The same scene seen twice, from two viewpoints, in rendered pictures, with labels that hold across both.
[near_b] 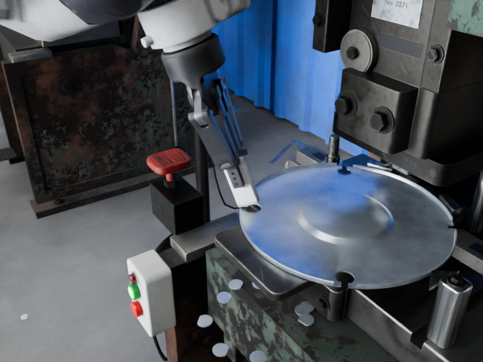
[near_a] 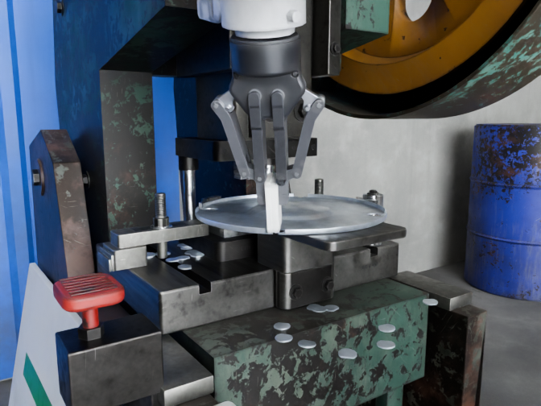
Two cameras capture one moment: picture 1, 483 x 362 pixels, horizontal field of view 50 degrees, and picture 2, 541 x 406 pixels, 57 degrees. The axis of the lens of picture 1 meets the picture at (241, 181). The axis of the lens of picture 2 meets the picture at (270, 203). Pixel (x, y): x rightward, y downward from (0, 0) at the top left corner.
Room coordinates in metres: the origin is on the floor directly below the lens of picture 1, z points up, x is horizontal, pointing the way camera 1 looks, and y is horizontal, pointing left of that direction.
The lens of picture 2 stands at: (0.61, 0.61, 0.93)
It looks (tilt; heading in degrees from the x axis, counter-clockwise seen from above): 10 degrees down; 270
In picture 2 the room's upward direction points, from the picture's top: straight up
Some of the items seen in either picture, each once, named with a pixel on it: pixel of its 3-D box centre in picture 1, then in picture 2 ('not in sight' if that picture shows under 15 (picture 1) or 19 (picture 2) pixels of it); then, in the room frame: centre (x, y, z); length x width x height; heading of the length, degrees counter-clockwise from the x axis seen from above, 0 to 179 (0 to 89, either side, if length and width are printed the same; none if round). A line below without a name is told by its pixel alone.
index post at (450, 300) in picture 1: (448, 309); (372, 217); (0.44, -0.24, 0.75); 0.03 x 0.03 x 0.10; 34
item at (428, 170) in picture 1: (418, 140); (245, 153); (0.66, -0.25, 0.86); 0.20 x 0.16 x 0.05; 34
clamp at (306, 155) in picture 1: (328, 160); (155, 226); (0.79, -0.15, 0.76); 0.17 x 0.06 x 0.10; 34
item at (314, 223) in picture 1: (344, 215); (290, 210); (0.58, -0.14, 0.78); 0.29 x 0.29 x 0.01
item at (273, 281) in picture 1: (315, 266); (309, 259); (0.56, -0.10, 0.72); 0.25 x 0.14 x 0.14; 124
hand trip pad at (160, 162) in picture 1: (170, 175); (90, 318); (0.80, 0.13, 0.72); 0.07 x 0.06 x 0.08; 124
